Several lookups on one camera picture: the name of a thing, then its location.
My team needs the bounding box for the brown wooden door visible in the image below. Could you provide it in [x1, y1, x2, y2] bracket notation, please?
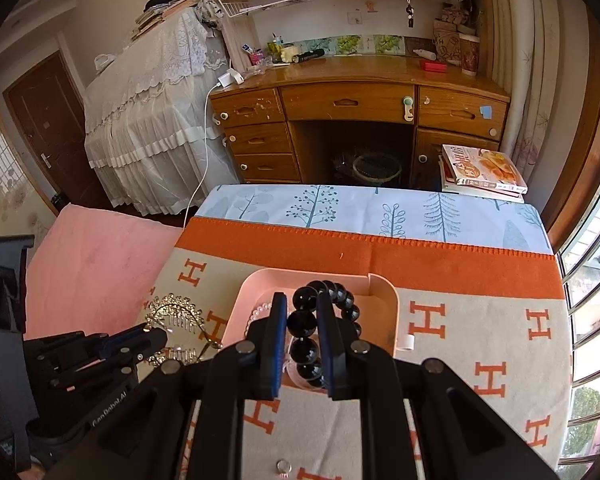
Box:
[2, 50, 103, 211]

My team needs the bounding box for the wooden desk with drawers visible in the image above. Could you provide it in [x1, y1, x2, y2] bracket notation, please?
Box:
[210, 52, 512, 191]

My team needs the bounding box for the patterned beige bag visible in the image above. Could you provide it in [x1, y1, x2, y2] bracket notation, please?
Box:
[433, 17, 463, 63]

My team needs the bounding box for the wicker waste basket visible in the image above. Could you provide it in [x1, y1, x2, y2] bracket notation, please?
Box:
[352, 152, 402, 181]

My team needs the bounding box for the pale floral curtain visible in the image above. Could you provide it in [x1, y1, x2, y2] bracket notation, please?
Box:
[485, 0, 561, 181]

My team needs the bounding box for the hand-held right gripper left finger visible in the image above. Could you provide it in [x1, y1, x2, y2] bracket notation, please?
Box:
[45, 291, 287, 480]

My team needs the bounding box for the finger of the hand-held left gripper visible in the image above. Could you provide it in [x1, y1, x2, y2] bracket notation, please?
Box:
[49, 343, 168, 401]
[27, 324, 169, 361]

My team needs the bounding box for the window with metal bars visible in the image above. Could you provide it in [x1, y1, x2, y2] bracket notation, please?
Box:
[555, 130, 600, 471]

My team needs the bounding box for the white pearl bracelet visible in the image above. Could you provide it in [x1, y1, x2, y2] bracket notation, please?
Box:
[248, 301, 273, 328]

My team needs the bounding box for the pile of old books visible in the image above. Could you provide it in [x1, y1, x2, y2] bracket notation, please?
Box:
[130, 0, 206, 41]

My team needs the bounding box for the black bead bracelet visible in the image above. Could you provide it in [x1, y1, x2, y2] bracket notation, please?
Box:
[286, 280, 362, 390]

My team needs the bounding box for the orange patterned blanket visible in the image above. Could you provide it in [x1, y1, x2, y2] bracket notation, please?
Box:
[135, 216, 573, 480]

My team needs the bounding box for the pink blanket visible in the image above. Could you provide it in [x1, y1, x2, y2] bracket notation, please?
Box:
[24, 203, 183, 341]

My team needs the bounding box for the gold hair comb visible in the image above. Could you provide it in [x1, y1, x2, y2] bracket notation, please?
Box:
[142, 292, 224, 367]

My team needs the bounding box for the pink plastic tray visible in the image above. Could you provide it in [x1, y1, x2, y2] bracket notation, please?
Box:
[220, 267, 400, 393]

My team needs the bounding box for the white lace covered furniture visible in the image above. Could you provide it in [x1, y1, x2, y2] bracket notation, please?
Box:
[82, 7, 241, 216]

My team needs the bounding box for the red and white cup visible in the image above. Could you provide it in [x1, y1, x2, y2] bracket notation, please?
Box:
[459, 33, 481, 77]

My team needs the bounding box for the white charger cable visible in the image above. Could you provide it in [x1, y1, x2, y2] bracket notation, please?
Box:
[182, 85, 221, 228]

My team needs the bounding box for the wooden bookshelf hutch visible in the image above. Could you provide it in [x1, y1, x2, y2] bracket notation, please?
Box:
[200, 0, 496, 76]

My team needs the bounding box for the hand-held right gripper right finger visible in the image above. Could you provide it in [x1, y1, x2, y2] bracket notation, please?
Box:
[316, 291, 561, 480]

